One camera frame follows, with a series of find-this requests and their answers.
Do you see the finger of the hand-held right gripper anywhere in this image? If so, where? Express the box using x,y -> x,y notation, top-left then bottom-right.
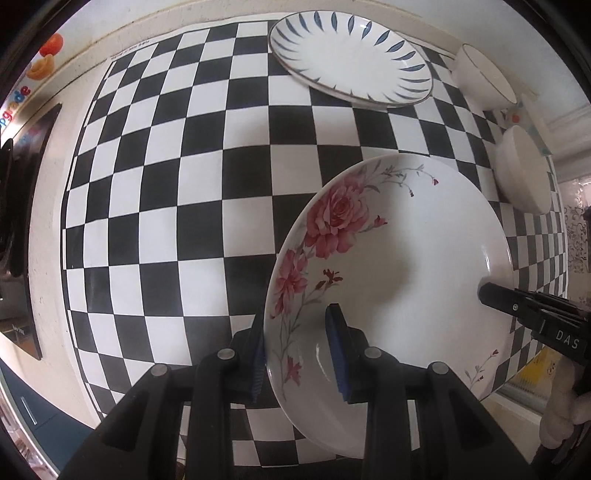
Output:
478,282 -> 591,326

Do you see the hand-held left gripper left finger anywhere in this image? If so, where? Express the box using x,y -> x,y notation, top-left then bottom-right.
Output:
58,316 -> 278,480

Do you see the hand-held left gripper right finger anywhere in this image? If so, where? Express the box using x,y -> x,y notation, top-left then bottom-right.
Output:
325,304 -> 536,480

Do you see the white plate pink floral print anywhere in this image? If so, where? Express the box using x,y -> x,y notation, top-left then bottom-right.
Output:
264,154 -> 515,460

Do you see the plain white bowl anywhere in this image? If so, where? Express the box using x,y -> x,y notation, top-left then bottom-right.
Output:
495,126 -> 554,214

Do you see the white bowl blue rim line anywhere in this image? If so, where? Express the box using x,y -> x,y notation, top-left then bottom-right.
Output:
451,44 -> 518,110

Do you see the white plate blue leaf pattern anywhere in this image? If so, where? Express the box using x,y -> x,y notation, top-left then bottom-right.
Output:
269,11 -> 434,109

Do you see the person's right hand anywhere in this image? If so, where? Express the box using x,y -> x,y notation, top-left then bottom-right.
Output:
539,357 -> 587,448

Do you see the yellow object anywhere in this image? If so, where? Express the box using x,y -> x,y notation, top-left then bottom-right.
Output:
501,346 -> 560,411

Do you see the frosted glass window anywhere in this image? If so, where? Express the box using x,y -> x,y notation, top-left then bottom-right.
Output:
551,171 -> 591,305

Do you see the black white checkered mat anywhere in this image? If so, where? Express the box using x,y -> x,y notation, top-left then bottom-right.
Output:
60,21 -> 568,462

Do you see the blue cabinet drawer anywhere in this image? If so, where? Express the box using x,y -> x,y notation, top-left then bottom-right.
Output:
0,360 -> 95,464

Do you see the black cooktop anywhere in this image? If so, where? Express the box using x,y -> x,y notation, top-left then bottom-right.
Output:
0,102 -> 63,361

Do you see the colourful letters sticker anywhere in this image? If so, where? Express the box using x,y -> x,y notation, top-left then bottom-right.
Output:
0,85 -> 34,139

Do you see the orange fruit sticker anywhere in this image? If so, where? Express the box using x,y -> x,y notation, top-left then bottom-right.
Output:
26,55 -> 54,80

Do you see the red fruit sticker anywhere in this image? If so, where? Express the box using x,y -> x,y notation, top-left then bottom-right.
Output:
39,33 -> 64,56

